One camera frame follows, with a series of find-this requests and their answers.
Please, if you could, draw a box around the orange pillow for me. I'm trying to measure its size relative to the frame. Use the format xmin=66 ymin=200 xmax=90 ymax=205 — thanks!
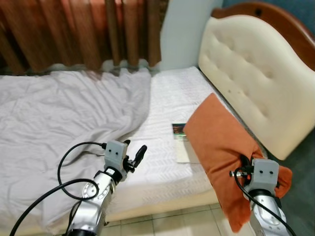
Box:
xmin=182 ymin=92 xmax=293 ymax=233

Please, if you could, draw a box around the white book dark cover picture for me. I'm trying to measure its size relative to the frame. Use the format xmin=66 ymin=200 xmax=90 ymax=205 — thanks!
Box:
xmin=171 ymin=123 xmax=200 ymax=164

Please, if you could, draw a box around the cream bed base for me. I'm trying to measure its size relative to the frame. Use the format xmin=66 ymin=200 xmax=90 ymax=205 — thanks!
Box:
xmin=106 ymin=189 xmax=222 ymax=222

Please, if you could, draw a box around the white chevron mattress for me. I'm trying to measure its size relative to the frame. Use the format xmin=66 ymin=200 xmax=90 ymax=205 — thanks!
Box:
xmin=106 ymin=66 xmax=256 ymax=205

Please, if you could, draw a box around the light grey blanket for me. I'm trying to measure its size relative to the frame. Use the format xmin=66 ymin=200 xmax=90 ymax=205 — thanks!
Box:
xmin=0 ymin=68 xmax=152 ymax=234

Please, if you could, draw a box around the cream padded wooden headboard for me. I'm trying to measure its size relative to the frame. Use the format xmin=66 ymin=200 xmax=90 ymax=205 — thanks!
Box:
xmin=198 ymin=1 xmax=315 ymax=160

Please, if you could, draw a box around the brown curtain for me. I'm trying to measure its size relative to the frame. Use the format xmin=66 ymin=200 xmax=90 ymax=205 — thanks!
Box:
xmin=0 ymin=0 xmax=170 ymax=74

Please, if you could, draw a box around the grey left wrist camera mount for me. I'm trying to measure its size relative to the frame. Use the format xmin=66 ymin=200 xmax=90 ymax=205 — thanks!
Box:
xmin=103 ymin=140 xmax=130 ymax=170

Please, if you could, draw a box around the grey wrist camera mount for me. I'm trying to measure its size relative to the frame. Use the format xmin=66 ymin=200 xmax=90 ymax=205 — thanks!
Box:
xmin=103 ymin=140 xmax=130 ymax=170
xmin=251 ymin=159 xmax=280 ymax=191

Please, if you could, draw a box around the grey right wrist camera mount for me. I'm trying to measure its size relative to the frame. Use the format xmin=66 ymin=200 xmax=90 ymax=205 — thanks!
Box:
xmin=251 ymin=159 xmax=280 ymax=191

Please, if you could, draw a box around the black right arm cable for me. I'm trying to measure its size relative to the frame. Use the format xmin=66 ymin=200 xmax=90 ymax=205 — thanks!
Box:
xmin=234 ymin=170 xmax=298 ymax=236

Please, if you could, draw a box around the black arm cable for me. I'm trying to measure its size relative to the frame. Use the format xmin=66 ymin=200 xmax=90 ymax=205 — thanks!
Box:
xmin=234 ymin=170 xmax=298 ymax=236
xmin=9 ymin=142 xmax=106 ymax=236

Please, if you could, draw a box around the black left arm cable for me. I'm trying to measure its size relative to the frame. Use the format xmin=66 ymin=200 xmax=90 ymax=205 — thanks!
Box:
xmin=9 ymin=142 xmax=106 ymax=236

